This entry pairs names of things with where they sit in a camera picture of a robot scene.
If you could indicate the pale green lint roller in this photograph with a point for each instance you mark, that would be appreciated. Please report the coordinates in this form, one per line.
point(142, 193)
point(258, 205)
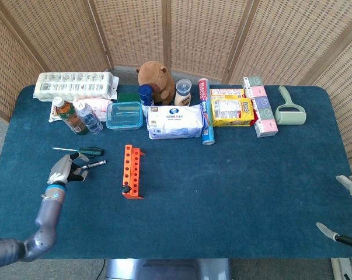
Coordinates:
point(291, 116)

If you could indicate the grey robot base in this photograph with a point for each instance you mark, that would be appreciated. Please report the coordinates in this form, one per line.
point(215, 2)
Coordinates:
point(164, 269)

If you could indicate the blue white spray can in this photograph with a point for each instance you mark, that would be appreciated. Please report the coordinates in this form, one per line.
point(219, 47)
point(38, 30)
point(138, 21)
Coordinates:
point(146, 94)

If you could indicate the orange screwdriver rack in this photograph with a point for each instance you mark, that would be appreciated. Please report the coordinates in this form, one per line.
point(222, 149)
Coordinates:
point(126, 169)

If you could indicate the yellow Lipo snack bag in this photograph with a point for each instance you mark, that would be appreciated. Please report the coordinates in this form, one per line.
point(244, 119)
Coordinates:
point(232, 112)

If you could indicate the white pink snack bag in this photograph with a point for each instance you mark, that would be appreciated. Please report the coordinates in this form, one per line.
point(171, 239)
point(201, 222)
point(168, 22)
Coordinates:
point(101, 108)

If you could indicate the red yellow cookie box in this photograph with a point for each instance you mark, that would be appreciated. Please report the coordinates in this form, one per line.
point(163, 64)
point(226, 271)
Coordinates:
point(226, 92)

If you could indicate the wicker folding screen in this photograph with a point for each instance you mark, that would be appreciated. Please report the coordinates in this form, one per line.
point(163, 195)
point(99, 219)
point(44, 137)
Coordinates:
point(129, 29)

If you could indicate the white blue wipes pack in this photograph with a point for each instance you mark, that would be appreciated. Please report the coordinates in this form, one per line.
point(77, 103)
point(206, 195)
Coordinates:
point(175, 122)

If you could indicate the dark green box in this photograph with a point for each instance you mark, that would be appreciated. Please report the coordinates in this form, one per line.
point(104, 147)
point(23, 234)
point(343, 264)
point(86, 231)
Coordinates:
point(129, 97)

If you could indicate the clear container blue lid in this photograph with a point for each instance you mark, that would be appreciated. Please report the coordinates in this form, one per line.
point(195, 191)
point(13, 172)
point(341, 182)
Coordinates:
point(124, 116)

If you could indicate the white toilet paper pack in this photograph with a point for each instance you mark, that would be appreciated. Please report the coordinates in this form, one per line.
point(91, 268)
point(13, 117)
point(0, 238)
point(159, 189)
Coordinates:
point(73, 86)

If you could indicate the white metal frame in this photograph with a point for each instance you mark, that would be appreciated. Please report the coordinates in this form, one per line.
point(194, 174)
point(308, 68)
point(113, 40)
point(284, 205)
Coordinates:
point(339, 268)

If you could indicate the clear water bottle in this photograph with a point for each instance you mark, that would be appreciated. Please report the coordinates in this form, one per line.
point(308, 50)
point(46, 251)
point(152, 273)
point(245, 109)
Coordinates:
point(89, 118)

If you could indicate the blue plastic wrap roll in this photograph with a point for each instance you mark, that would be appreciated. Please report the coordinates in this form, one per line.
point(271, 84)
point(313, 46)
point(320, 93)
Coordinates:
point(207, 128)

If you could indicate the pastel tissue box pack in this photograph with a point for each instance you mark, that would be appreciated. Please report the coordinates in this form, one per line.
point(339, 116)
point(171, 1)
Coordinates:
point(263, 111)

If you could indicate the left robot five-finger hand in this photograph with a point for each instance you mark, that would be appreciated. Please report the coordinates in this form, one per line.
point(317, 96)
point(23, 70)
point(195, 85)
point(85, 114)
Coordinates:
point(60, 169)

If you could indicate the blue carpet table cover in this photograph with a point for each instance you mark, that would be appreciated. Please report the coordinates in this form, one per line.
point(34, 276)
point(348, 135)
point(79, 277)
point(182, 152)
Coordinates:
point(222, 189)

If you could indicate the brown capybara plush toy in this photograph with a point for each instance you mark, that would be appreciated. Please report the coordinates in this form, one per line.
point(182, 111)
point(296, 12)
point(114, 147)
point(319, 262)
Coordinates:
point(156, 78)

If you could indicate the cream bottle clear cap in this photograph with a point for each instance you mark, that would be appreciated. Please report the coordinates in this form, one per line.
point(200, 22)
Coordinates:
point(182, 97)

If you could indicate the green label tea bottle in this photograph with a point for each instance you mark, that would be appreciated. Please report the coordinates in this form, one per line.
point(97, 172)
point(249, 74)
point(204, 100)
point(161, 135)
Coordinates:
point(72, 118)

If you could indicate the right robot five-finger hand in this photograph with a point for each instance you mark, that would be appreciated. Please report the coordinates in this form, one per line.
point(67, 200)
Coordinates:
point(349, 182)

